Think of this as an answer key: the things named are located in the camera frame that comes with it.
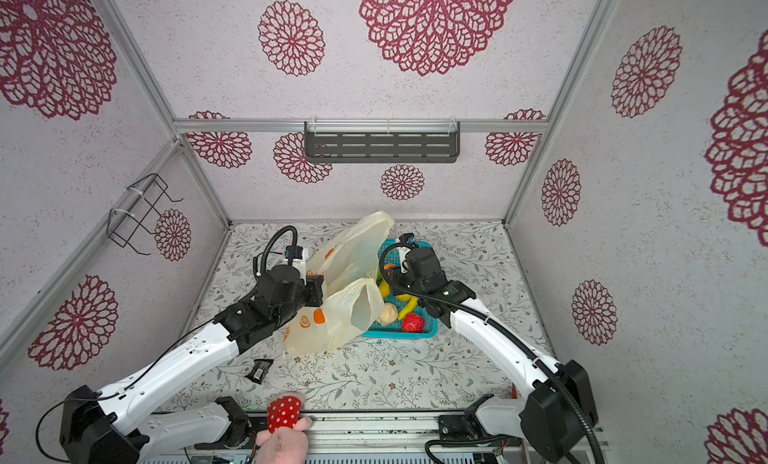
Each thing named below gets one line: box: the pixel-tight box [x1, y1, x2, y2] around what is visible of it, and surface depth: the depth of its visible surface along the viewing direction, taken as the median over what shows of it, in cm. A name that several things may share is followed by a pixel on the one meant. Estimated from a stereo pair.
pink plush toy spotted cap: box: [255, 392, 313, 464], surface depth 71 cm
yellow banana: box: [396, 294, 419, 321], surface depth 96 cm
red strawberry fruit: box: [402, 312, 425, 333], surface depth 89 cm
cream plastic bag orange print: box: [283, 211, 394, 356], surface depth 79 cm
